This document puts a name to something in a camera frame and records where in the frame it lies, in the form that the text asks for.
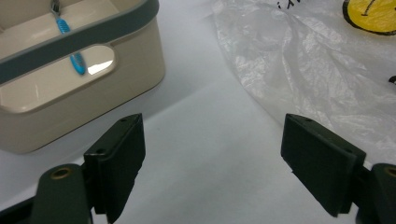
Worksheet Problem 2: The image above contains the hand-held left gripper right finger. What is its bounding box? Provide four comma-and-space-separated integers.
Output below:
280, 113, 367, 217

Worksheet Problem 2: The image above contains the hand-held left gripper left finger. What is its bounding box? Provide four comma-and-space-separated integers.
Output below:
83, 113, 147, 223

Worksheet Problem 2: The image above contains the beige storage basket grey rim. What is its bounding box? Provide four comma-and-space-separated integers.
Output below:
0, 0, 166, 155

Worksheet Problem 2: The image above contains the clear plastic bag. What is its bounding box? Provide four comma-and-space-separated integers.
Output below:
211, 0, 396, 166

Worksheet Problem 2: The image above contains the blue toothbrush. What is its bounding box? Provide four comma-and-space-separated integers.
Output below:
49, 0, 88, 76

